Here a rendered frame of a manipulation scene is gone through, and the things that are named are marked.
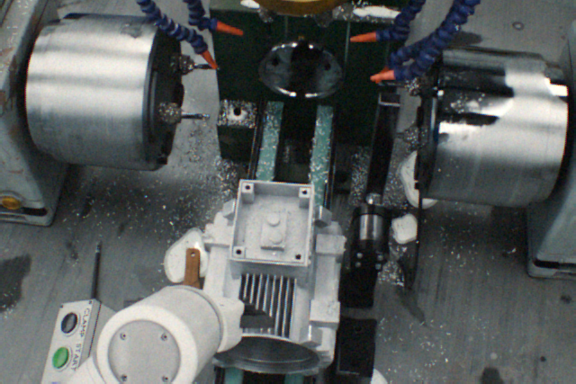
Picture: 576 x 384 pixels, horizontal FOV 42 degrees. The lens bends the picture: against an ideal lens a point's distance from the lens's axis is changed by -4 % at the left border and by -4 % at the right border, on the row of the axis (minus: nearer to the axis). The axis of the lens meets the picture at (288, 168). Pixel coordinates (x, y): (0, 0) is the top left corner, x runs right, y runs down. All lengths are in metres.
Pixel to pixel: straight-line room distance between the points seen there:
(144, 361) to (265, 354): 0.55
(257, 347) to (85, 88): 0.46
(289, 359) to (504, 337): 0.40
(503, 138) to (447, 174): 0.10
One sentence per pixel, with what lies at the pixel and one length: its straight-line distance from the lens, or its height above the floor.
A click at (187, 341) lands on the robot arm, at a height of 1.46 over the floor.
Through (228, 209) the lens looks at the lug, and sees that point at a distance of 1.11.
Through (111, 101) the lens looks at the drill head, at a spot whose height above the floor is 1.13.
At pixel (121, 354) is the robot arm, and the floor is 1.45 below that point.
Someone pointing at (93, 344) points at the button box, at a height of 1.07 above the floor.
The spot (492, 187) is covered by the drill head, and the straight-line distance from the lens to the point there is 1.20.
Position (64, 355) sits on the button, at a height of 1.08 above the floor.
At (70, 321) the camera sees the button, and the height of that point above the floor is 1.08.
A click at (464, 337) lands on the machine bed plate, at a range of 1.36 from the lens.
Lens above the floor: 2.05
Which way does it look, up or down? 58 degrees down
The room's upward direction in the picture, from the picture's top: straight up
